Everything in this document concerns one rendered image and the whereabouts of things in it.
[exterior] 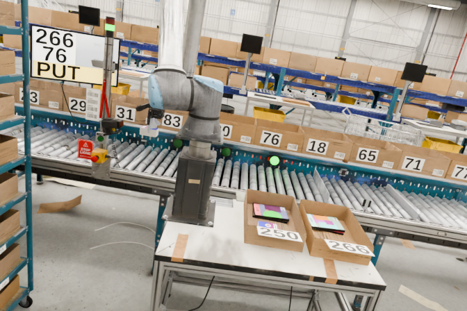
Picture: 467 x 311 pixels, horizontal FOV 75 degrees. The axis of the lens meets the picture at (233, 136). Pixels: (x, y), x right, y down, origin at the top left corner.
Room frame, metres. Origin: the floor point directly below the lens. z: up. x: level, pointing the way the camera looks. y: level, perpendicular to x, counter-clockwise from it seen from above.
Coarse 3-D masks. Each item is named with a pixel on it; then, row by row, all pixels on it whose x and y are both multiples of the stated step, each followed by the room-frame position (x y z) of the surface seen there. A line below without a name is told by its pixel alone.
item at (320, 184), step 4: (316, 172) 2.23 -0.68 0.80; (316, 176) 2.20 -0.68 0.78; (316, 180) 2.17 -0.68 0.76; (320, 180) 2.08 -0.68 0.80; (316, 184) 2.15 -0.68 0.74; (320, 184) 2.06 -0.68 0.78; (324, 184) 2.00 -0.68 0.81; (320, 188) 2.03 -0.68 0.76; (324, 188) 1.96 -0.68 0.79; (320, 192) 2.01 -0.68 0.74; (324, 192) 1.94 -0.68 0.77; (328, 192) 1.87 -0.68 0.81; (324, 196) 1.92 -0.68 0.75; (328, 196) 1.84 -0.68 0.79; (324, 200) 1.90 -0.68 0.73; (328, 200) 1.84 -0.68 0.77
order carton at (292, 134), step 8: (256, 120) 2.67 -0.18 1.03; (264, 120) 2.67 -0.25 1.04; (256, 128) 2.38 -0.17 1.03; (264, 128) 2.38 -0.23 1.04; (272, 128) 2.38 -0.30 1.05; (280, 128) 2.67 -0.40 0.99; (288, 128) 2.67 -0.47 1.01; (296, 128) 2.66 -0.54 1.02; (256, 136) 2.38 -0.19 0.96; (288, 136) 2.38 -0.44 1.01; (296, 136) 2.38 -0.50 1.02; (256, 144) 2.38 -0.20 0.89; (264, 144) 2.38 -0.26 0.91; (280, 144) 2.38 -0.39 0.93; (296, 144) 2.38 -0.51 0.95; (296, 152) 2.38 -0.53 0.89
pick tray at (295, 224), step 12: (252, 192) 1.63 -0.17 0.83; (264, 192) 1.63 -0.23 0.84; (276, 204) 1.63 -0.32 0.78; (288, 204) 1.63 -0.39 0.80; (288, 216) 1.56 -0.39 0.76; (300, 216) 1.41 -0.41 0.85; (252, 228) 1.25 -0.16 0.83; (288, 228) 1.43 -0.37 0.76; (300, 228) 1.36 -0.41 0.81; (252, 240) 1.25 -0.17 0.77; (264, 240) 1.25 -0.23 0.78; (276, 240) 1.25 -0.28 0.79; (288, 240) 1.25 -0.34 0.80; (300, 252) 1.25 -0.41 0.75
